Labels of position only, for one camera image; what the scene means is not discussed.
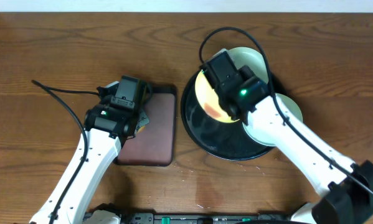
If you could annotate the mint green plate top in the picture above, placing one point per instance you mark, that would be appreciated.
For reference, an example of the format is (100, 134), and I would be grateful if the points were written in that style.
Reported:
(246, 56)

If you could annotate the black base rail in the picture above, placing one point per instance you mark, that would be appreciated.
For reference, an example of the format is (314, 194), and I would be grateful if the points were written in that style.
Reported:
(150, 218)

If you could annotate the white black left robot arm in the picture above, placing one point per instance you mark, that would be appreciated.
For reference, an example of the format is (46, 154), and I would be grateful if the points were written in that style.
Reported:
(104, 131)

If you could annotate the black rectangular tray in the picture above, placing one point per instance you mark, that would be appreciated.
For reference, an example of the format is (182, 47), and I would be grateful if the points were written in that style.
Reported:
(153, 144)

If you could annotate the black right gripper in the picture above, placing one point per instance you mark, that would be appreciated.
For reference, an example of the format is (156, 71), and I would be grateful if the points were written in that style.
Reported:
(246, 74)

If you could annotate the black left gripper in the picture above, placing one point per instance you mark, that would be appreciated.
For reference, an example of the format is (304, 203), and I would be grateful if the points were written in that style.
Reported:
(141, 121)

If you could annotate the mint green plate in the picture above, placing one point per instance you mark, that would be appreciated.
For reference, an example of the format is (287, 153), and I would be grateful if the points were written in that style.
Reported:
(267, 133)
(246, 56)

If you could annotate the round black tray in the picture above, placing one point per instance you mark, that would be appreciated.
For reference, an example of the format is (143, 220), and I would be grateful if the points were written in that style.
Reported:
(224, 140)

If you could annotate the mint green plate right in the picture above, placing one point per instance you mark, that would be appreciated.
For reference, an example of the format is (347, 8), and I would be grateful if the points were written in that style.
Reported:
(267, 133)

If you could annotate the green yellow sponge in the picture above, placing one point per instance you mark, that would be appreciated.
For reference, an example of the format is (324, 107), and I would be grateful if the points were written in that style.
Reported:
(142, 122)

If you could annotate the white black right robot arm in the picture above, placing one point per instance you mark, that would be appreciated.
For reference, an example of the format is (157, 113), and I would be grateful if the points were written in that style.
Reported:
(345, 188)

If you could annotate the yellow plate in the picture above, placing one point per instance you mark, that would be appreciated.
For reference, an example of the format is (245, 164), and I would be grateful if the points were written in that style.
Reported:
(209, 101)

